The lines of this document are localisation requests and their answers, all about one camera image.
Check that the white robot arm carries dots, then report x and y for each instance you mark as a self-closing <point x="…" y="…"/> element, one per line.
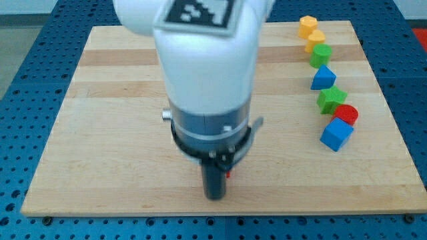
<point x="208" y="52"/>

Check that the green star block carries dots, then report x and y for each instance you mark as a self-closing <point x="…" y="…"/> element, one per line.
<point x="329" y="99"/>

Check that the red cylinder block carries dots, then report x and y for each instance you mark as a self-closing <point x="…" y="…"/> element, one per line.
<point x="346" y="113"/>

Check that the yellow hexagon block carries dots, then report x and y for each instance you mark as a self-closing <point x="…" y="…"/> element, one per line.
<point x="307" y="24"/>

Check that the green cylinder block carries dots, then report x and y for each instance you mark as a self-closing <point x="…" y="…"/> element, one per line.
<point x="320" y="55"/>

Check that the blue triangle block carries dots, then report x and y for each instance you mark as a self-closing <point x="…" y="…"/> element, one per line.
<point x="323" y="79"/>

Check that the yellow heart block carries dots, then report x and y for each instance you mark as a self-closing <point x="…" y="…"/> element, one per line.
<point x="314" y="38"/>

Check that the blue cube block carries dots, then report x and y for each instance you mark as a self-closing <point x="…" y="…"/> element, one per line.
<point x="336" y="134"/>

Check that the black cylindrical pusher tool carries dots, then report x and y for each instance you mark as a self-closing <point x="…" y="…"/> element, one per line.
<point x="214" y="180"/>

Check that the wooden board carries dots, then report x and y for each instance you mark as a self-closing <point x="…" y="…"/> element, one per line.
<point x="109" y="154"/>

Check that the black white fiducial marker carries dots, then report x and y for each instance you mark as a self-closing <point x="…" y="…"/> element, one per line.
<point x="211" y="17"/>

